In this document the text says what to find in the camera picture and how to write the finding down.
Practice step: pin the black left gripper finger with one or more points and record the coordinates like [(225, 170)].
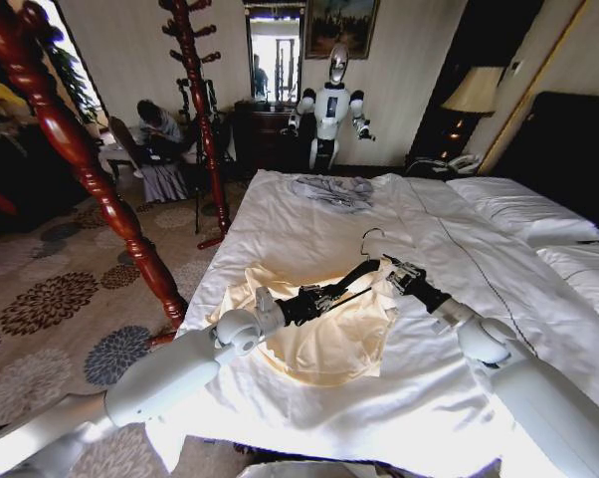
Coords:
[(329, 305), (324, 292)]

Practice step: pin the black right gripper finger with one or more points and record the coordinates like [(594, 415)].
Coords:
[(413, 270), (396, 281)]

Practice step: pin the black hanger with silver hook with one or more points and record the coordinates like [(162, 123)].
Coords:
[(359, 271)]

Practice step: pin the cream yellow garment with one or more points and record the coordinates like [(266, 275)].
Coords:
[(329, 348)]

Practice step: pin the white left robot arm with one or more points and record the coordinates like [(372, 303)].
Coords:
[(170, 373)]

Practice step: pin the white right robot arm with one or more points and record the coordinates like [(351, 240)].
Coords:
[(528, 388)]

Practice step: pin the white bed duvet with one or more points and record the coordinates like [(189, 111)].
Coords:
[(329, 234)]

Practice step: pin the dark bed headboard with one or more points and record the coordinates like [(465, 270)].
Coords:
[(568, 149)]

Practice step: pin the crumpled grey garment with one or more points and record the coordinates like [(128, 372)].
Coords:
[(329, 191)]

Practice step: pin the white desk telephone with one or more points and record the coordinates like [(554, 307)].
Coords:
[(463, 163)]

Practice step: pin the white pillow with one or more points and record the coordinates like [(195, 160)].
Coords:
[(583, 279), (518, 206)]

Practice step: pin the black tripod stand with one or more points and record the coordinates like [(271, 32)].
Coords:
[(197, 209)]

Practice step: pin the dark wooden dresser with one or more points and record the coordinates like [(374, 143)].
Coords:
[(264, 134)]

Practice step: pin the white humanoid robot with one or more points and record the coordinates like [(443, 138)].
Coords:
[(329, 109)]

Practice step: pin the table lamp with cream shade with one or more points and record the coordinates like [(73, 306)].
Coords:
[(471, 92)]

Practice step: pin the slim red wooden coat rack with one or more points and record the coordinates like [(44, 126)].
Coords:
[(207, 139)]

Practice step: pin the seated person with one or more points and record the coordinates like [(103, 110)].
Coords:
[(162, 144)]

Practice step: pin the standing person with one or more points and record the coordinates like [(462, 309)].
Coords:
[(260, 79)]

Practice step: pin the large red wooden coat rack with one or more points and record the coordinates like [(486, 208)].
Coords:
[(95, 184)]

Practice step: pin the white upholstered chair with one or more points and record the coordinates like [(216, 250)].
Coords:
[(120, 144)]

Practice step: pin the framed landscape painting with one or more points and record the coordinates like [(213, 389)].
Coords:
[(341, 27)]

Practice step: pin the green leafy plant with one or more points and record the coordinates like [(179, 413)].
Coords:
[(73, 70)]

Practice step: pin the tall wall mirror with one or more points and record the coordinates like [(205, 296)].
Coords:
[(279, 55)]

